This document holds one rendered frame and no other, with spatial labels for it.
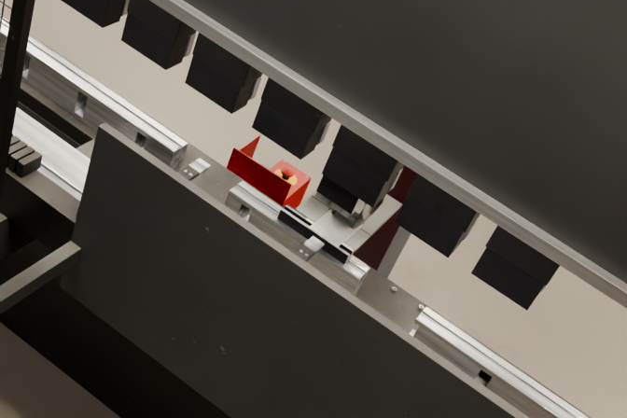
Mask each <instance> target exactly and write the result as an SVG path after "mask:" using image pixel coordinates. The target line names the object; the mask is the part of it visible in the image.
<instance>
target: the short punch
mask: <svg viewBox="0 0 627 418"><path fill-rule="evenodd" d="M316 191H317V193H316V195H315V197H316V198H318V199H319V200H321V201H322V202H324V203H326V204H327V205H329V206H330V207H331V208H333V209H334V210H336V211H337V212H339V213H340V214H342V215H343V216H345V217H347V218H348V219H351V217H352V214H353V213H354V212H355V209H356V207H357V206H358V204H359V202H360V199H358V198H357V197H356V196H355V195H353V194H352V193H350V192H349V191H347V190H346V189H344V188H342V187H341V186H339V185H338V184H336V183H335V182H333V181H332V180H330V179H329V178H327V177H326V176H324V175H323V177H322V179H321V181H320V184H319V186H318V188H317V190H316Z"/></svg>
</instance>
